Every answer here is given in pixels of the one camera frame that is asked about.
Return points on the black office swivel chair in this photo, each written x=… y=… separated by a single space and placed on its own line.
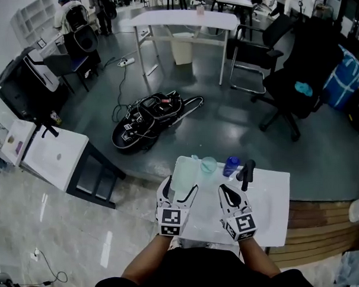
x=301 y=72

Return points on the person's right forearm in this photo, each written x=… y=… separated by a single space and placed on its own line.
x=257 y=258

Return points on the person's left forearm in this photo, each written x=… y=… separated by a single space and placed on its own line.
x=149 y=260

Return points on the clear plastic bag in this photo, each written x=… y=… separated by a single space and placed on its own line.
x=355 y=269

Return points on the translucent plastic container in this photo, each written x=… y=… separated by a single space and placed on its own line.
x=184 y=175

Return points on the pink cup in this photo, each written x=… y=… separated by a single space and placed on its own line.
x=200 y=10

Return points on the white power strip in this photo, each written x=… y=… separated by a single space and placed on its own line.
x=127 y=62

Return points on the open black backpack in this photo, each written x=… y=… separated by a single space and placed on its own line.
x=148 y=120

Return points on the black metal stand frame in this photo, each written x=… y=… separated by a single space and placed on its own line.
x=95 y=179

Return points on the black cantilever chair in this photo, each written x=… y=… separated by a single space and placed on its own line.
x=252 y=52

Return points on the white desk with black legs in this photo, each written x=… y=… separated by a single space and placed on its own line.
x=235 y=3

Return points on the white cubby shelf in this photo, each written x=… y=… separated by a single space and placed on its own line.
x=31 y=18

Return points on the black faucet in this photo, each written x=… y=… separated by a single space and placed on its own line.
x=49 y=131
x=246 y=174

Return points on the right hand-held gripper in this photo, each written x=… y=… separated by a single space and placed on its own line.
x=242 y=225

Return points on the white sink basin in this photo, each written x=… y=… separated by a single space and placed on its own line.
x=268 y=201
x=54 y=157

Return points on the small white cabinet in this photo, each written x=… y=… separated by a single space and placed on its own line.
x=17 y=141

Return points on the teal cloth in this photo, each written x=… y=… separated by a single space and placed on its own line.
x=303 y=88

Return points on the person's black shirt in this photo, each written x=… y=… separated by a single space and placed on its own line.
x=203 y=272

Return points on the dark chair with blue seat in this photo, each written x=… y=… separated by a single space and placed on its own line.
x=72 y=67

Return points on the wooden step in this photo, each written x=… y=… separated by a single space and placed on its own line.
x=316 y=223

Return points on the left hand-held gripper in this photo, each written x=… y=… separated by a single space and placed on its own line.
x=171 y=217

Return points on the black flat screen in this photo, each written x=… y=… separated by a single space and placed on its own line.
x=22 y=87

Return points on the white folding table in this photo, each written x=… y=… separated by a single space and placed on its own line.
x=186 y=19

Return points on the blue striped bag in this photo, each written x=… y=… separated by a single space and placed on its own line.
x=341 y=79

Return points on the white waste bin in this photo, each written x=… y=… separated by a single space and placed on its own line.
x=182 y=50

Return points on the blue plastic bottle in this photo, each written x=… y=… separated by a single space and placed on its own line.
x=230 y=167

